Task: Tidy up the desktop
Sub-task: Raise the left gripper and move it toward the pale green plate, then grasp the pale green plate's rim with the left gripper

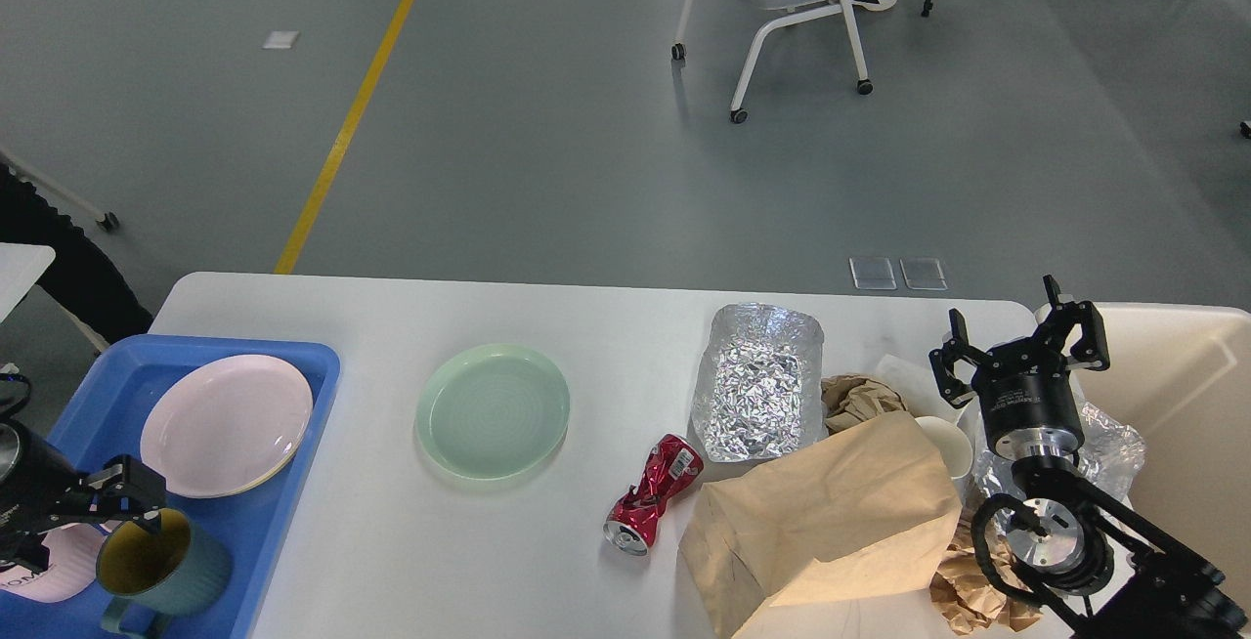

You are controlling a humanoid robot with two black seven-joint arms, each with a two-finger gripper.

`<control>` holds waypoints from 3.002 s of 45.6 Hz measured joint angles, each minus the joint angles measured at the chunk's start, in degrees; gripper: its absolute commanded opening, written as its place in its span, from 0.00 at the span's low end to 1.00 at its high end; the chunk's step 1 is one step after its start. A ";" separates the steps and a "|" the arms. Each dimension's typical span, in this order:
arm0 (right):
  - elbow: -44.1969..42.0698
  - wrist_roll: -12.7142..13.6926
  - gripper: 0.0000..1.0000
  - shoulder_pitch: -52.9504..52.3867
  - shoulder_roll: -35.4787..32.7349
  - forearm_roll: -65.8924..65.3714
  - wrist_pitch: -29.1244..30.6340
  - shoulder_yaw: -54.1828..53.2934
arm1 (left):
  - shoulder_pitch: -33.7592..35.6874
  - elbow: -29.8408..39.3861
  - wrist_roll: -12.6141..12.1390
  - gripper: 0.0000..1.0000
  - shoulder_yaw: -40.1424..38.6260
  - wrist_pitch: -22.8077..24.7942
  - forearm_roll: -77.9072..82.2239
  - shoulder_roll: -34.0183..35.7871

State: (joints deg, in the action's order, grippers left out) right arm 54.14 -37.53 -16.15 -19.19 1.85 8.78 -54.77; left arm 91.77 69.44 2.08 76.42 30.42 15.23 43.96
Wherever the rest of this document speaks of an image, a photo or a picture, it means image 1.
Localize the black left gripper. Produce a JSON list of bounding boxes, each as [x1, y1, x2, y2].
[[1, 421, 168, 571]]

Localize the green plate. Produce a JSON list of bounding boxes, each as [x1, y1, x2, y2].
[[412, 341, 570, 481]]

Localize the dark seated figure left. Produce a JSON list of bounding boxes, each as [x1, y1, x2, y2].
[[1, 164, 153, 344]]

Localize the crumpled brown paper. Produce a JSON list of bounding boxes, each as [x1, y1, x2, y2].
[[929, 515, 1042, 636], [819, 373, 909, 435]]

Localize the dark teal mug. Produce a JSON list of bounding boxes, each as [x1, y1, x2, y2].
[[98, 506, 233, 638]]

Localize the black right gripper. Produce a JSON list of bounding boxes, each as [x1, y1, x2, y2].
[[928, 275, 1111, 456]]

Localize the crumpled brown paper upper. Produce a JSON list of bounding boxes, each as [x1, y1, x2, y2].
[[819, 373, 909, 435]]

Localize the pink HOME mug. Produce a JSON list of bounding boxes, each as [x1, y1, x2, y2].
[[1, 524, 108, 604]]

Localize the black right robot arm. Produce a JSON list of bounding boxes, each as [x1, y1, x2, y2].
[[928, 275, 1248, 638]]

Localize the aluminium foil tray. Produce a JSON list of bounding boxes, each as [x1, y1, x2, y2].
[[691, 303, 828, 464]]

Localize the white paper cup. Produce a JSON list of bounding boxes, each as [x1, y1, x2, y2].
[[914, 416, 973, 481]]

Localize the pink plate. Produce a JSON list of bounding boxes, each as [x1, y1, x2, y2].
[[139, 354, 314, 499]]

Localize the clear plastic wrap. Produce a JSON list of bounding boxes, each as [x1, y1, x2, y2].
[[966, 398, 1145, 501]]

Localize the white table frame left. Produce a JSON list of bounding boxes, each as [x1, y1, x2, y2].
[[1, 146, 120, 234]]

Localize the crumpled brown paper lower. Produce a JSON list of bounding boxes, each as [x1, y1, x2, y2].
[[929, 515, 1042, 636]]

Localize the brown paper bag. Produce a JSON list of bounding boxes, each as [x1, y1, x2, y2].
[[679, 411, 965, 638]]

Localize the beige plastic bin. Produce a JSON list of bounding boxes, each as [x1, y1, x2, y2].
[[1076, 303, 1250, 606]]

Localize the crushed red soda can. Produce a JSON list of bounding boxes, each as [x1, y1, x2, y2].
[[603, 434, 706, 556]]

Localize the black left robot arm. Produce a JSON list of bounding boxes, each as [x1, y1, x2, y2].
[[1, 373, 166, 573]]

